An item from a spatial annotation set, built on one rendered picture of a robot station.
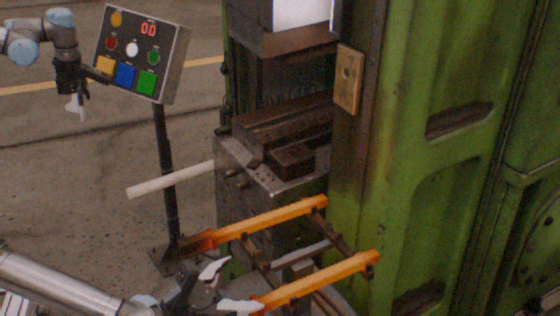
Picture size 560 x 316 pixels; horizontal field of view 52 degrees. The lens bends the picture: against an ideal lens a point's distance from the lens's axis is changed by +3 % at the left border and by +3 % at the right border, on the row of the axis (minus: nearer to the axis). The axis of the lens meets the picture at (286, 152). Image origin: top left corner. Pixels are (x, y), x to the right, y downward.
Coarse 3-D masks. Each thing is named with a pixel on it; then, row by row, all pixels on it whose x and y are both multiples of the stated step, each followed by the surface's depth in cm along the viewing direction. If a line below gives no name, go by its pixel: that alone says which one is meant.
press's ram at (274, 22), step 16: (224, 0) 164; (240, 0) 156; (256, 0) 148; (272, 0) 142; (288, 0) 144; (304, 0) 147; (320, 0) 150; (256, 16) 151; (272, 16) 144; (288, 16) 146; (304, 16) 149; (320, 16) 153; (272, 32) 146
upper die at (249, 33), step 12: (228, 12) 164; (240, 12) 158; (228, 24) 166; (240, 24) 160; (252, 24) 154; (312, 24) 159; (324, 24) 161; (240, 36) 162; (252, 36) 156; (264, 36) 152; (276, 36) 154; (288, 36) 156; (300, 36) 159; (312, 36) 161; (324, 36) 164; (252, 48) 158; (264, 48) 153; (276, 48) 156; (288, 48) 158; (300, 48) 161
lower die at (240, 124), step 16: (304, 96) 198; (320, 96) 197; (256, 112) 188; (272, 112) 187; (288, 112) 187; (320, 112) 186; (240, 128) 181; (272, 128) 177; (288, 128) 178; (304, 128) 179; (320, 128) 182; (256, 144) 175
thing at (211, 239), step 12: (300, 204) 151; (312, 204) 151; (324, 204) 153; (264, 216) 146; (276, 216) 146; (288, 216) 148; (228, 228) 142; (240, 228) 142; (252, 228) 144; (180, 240) 137; (192, 240) 137; (204, 240) 139; (216, 240) 138; (180, 252) 137; (192, 252) 139
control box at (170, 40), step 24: (120, 24) 202; (144, 24) 198; (168, 24) 194; (96, 48) 208; (120, 48) 203; (144, 48) 198; (168, 48) 194; (168, 72) 195; (144, 96) 198; (168, 96) 199
